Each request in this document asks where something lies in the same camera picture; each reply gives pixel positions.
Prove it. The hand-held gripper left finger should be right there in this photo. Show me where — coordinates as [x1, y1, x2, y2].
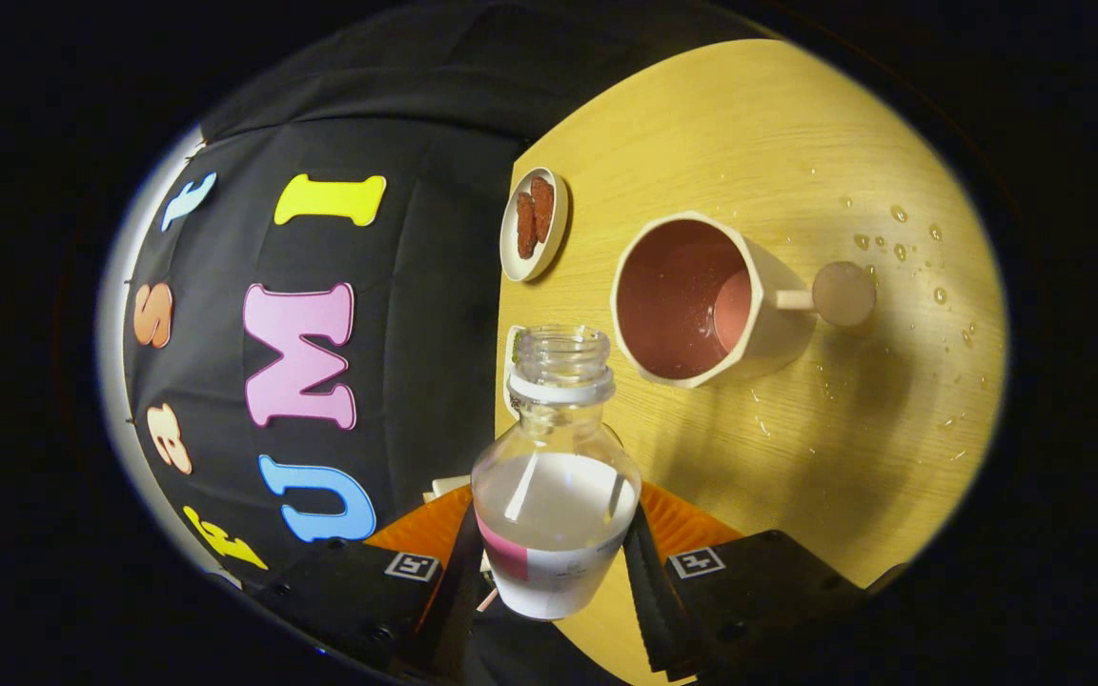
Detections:
[244, 484, 488, 682]

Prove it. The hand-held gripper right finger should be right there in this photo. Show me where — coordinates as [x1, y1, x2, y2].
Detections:
[623, 481, 907, 682]

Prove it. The clear juice bottle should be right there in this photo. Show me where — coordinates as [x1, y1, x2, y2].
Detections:
[471, 324, 643, 622]

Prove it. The cream cup pink inside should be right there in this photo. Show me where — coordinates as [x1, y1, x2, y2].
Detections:
[610, 211, 878, 390]

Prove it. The divided white seed dish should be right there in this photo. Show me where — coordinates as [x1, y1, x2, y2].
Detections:
[503, 324, 529, 420]

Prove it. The white round plate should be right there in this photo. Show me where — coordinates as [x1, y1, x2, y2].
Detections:
[499, 167, 570, 284]

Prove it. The red meat piece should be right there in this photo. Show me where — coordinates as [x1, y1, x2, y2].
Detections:
[531, 176, 556, 244]
[516, 191, 538, 260]

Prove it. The wooden table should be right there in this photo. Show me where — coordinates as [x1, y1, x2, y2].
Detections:
[495, 38, 1009, 686]

